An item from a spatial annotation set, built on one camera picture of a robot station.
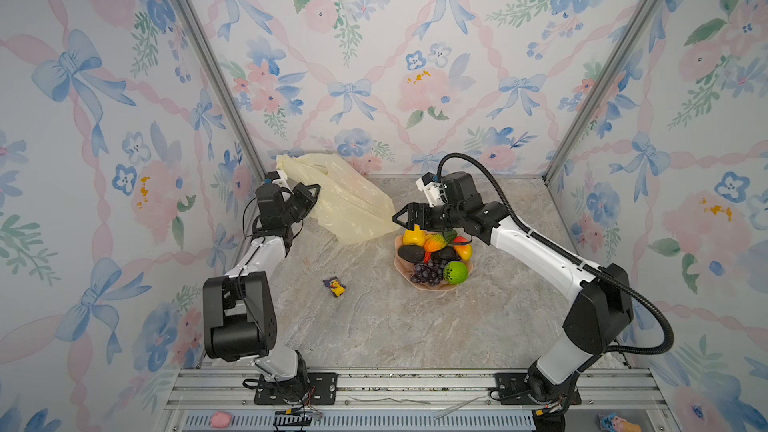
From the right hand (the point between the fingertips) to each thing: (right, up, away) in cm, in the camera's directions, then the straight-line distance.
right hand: (403, 217), depth 80 cm
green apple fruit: (+15, -16, +4) cm, 22 cm away
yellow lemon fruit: (+4, -6, +12) cm, 15 cm away
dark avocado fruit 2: (+15, -12, +13) cm, 23 cm away
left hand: (-23, +10, +6) cm, 26 cm away
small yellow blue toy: (-19, -22, +8) cm, 30 cm away
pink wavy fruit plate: (+2, -16, +12) cm, 20 cm away
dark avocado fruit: (+3, -11, +10) cm, 15 cm away
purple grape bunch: (+8, -17, +7) cm, 20 cm away
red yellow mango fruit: (+19, -10, +10) cm, 24 cm away
